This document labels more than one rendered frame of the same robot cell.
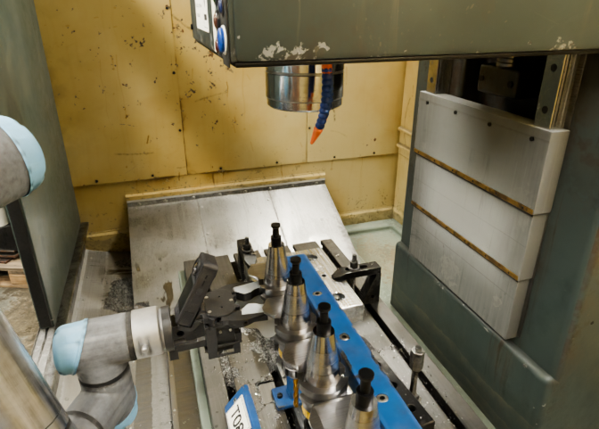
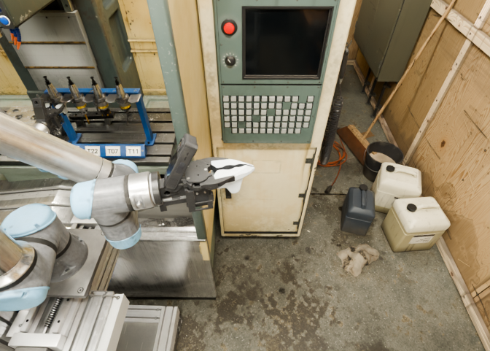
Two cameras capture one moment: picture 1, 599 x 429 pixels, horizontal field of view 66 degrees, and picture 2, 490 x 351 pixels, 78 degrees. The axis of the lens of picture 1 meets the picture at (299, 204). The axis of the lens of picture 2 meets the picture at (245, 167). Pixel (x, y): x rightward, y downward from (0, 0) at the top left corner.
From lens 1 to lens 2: 1.22 m
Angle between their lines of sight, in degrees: 61
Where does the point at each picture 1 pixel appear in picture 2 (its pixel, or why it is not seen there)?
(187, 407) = (37, 184)
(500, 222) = (75, 52)
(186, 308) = (44, 115)
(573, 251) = (103, 48)
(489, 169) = (58, 35)
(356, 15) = not seen: outside the picture
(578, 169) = (88, 22)
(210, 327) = (54, 117)
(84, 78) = not seen: outside the picture
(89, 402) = not seen: hidden behind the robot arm
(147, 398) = (16, 200)
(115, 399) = not seen: hidden behind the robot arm
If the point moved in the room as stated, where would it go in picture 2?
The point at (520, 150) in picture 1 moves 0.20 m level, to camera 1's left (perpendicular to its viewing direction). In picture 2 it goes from (66, 22) to (40, 36)
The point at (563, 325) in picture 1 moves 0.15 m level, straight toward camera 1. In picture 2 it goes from (115, 73) to (123, 82)
